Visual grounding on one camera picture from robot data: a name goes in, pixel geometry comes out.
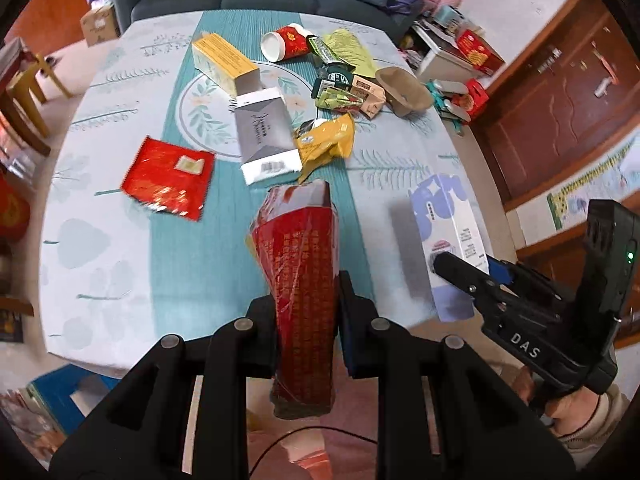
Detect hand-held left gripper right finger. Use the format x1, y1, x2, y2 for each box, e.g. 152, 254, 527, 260
338, 270, 576, 480

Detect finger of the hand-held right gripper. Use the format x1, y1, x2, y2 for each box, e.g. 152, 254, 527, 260
432, 251, 521, 331
486, 255, 576, 313

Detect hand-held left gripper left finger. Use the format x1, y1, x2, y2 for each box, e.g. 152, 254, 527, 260
48, 296, 278, 480

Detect white and blue box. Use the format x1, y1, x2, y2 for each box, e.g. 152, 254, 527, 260
407, 174, 491, 323

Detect long red box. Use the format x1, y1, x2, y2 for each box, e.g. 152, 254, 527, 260
248, 180, 341, 421

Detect red foil packet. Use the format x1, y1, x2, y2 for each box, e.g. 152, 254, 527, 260
121, 135, 217, 222

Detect yellow snack bag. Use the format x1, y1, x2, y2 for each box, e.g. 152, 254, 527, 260
292, 115, 357, 183

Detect brown paper bowl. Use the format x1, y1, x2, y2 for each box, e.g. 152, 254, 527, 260
375, 66, 435, 118

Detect grey and white box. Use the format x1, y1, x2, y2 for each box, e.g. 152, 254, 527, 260
234, 86, 303, 186

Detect kraft paper box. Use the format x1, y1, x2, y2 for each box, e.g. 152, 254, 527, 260
350, 74, 387, 120

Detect small green packets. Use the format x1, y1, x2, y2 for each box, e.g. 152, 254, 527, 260
315, 85, 361, 113

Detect dark green box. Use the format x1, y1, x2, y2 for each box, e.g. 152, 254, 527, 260
311, 60, 356, 101

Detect yellow-green bag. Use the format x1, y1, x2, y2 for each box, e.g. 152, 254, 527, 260
322, 28, 378, 78

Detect green and silver wrapper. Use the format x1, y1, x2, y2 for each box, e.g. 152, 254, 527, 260
306, 35, 346, 66

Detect yellow box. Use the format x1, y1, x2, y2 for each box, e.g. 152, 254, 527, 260
191, 32, 262, 97

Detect red paper cup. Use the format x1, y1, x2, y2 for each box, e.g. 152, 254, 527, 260
261, 23, 318, 63

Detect person's right forearm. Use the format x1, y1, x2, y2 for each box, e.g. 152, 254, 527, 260
555, 390, 633, 471

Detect person's right hand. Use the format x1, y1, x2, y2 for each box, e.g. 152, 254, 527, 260
514, 366, 608, 433

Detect teal and white printed tablecloth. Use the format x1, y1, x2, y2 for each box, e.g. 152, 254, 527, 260
39, 10, 516, 378

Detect small red gift box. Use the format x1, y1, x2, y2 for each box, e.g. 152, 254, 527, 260
462, 78, 490, 121

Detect wooden door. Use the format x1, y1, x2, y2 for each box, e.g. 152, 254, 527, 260
472, 0, 640, 211

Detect blue plastic stool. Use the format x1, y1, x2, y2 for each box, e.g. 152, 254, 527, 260
25, 364, 121, 436

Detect white cabinet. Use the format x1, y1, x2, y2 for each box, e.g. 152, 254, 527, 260
417, 25, 481, 81

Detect large red gift box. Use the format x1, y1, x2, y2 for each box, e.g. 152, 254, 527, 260
456, 29, 506, 76

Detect purple bag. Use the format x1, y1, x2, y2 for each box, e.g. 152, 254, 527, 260
387, 0, 426, 18

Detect yellow plastic stool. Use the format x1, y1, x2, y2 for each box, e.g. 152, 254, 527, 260
5, 52, 73, 106

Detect cardboard box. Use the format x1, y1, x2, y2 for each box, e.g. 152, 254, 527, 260
80, 4, 121, 47

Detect wall poster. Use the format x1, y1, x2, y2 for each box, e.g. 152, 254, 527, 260
546, 132, 640, 231

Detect black cable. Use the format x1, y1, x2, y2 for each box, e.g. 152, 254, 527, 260
247, 425, 378, 476

